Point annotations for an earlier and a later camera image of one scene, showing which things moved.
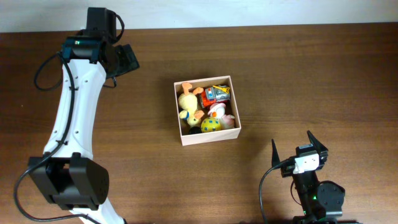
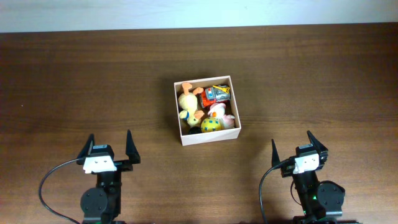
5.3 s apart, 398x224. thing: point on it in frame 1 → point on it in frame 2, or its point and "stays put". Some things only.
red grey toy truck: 216,94 stays put
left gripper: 129,60 → 133,154
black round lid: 194,130 stays put
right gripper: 288,168 stays put
